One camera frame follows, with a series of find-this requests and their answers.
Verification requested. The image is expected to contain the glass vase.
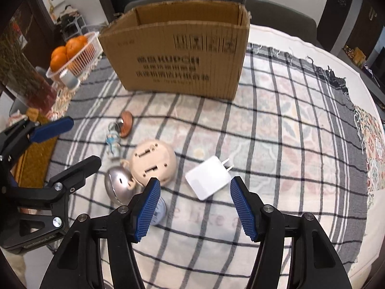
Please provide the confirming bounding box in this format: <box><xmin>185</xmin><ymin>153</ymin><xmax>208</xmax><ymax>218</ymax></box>
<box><xmin>6</xmin><ymin>63</ymin><xmax>58</xmax><ymax>116</ymax></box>

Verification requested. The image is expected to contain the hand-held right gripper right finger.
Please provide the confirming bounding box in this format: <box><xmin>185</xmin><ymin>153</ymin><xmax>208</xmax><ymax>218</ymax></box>
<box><xmin>229</xmin><ymin>176</ymin><xmax>352</xmax><ymax>289</ymax></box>

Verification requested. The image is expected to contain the dark wooden door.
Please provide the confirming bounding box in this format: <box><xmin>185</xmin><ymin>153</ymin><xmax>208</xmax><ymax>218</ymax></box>
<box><xmin>317</xmin><ymin>0</ymin><xmax>364</xmax><ymax>53</ymax></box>

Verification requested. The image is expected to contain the clear plastic fruit basket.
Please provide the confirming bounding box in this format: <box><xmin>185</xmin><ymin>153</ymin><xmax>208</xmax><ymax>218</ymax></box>
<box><xmin>46</xmin><ymin>31</ymin><xmax>104</xmax><ymax>89</ymax></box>

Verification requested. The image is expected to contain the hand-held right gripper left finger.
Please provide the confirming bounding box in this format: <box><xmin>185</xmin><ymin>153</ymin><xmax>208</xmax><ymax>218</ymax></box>
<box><xmin>39</xmin><ymin>177</ymin><xmax>161</xmax><ymax>289</ymax></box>

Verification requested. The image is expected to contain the grey plaid cloth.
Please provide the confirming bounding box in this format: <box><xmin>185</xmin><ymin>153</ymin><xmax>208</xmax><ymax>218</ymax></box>
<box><xmin>45</xmin><ymin>44</ymin><xmax>370</xmax><ymax>273</ymax></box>

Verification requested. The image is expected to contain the yellow gift box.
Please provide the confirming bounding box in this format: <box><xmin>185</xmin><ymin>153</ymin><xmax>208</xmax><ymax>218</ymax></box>
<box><xmin>352</xmin><ymin>47</ymin><xmax>367</xmax><ymax>64</ymax></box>

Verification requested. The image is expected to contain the brown oval wooden piece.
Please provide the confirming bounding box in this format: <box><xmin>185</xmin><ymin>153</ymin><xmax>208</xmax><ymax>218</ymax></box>
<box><xmin>120</xmin><ymin>111</ymin><xmax>134</xmax><ymax>137</ymax></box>

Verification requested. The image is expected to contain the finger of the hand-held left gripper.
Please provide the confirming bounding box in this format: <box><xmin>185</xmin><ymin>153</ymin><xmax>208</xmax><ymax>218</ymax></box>
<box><xmin>12</xmin><ymin>156</ymin><xmax>102</xmax><ymax>231</ymax></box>
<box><xmin>0</xmin><ymin>116</ymin><xmax>74</xmax><ymax>169</ymax></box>

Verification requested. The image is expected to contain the beige twin-bell alarm clock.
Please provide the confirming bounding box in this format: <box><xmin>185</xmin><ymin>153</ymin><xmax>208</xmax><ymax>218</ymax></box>
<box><xmin>104</xmin><ymin>139</ymin><xmax>177</xmax><ymax>227</ymax></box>

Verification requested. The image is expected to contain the small white blue figurine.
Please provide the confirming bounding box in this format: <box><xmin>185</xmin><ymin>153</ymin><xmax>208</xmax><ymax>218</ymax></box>
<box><xmin>105</xmin><ymin>120</ymin><xmax>122</xmax><ymax>159</ymax></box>

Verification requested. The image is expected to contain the dried pink flower bunch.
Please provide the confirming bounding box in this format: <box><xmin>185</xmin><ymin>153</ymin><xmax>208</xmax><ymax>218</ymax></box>
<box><xmin>0</xmin><ymin>33</ymin><xmax>45</xmax><ymax>97</ymax></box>

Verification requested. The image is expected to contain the low television cabinet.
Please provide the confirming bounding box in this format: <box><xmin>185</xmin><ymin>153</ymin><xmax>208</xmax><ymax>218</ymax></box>
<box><xmin>343</xmin><ymin>45</ymin><xmax>385</xmax><ymax>109</ymax></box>

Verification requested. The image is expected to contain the dark entrance door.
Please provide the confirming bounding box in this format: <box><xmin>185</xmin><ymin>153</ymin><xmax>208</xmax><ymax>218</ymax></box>
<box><xmin>0</xmin><ymin>0</ymin><xmax>58</xmax><ymax>67</ymax></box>

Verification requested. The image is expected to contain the white storage rack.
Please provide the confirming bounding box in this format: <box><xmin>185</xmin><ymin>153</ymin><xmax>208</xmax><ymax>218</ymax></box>
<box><xmin>58</xmin><ymin>4</ymin><xmax>88</xmax><ymax>41</ymax></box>

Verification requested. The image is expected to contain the brown cardboard box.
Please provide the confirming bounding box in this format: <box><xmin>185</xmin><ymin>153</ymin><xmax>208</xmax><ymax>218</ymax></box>
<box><xmin>98</xmin><ymin>0</ymin><xmax>251</xmax><ymax>100</ymax></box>

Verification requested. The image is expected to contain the white power adapter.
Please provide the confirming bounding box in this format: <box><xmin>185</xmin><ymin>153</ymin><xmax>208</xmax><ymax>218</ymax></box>
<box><xmin>185</xmin><ymin>156</ymin><xmax>234</xmax><ymax>201</ymax></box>

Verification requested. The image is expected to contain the floral patterned cloth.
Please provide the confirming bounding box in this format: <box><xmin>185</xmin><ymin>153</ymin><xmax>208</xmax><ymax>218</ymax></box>
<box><xmin>355</xmin><ymin>105</ymin><xmax>385</xmax><ymax>208</ymax></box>

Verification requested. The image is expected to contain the pile of oranges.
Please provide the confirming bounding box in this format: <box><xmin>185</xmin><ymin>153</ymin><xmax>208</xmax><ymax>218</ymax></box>
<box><xmin>50</xmin><ymin>35</ymin><xmax>95</xmax><ymax>73</ymax></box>

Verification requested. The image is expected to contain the grey dining chair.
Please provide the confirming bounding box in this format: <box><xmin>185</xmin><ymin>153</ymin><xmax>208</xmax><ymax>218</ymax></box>
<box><xmin>124</xmin><ymin>0</ymin><xmax>201</xmax><ymax>14</ymax></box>
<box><xmin>242</xmin><ymin>0</ymin><xmax>318</xmax><ymax>47</ymax></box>

